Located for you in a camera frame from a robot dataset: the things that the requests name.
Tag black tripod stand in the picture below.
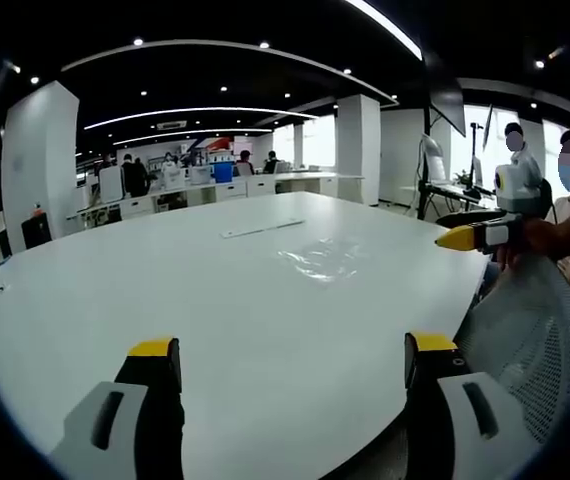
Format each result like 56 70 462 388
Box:
467 121 486 199

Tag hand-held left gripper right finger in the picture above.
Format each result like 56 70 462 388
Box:
403 330 542 480

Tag white square pillar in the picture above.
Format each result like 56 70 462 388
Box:
0 79 82 255
335 92 383 205

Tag white mesh office chair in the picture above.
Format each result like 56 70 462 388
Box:
456 257 570 446

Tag pile of clear food packaging bags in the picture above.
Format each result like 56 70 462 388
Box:
275 236 367 285

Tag black wall screen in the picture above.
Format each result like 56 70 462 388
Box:
427 52 467 137

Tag black chair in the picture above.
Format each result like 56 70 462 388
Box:
20 216 55 251

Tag row of white desks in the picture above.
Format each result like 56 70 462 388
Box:
66 170 366 229

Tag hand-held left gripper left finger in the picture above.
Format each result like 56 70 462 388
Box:
47 337 187 480

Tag silver desktop monitor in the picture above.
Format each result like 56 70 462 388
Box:
418 133 448 185

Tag white cable cover strip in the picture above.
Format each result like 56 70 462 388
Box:
219 218 307 240

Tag person's right hand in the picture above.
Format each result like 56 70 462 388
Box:
496 215 567 269

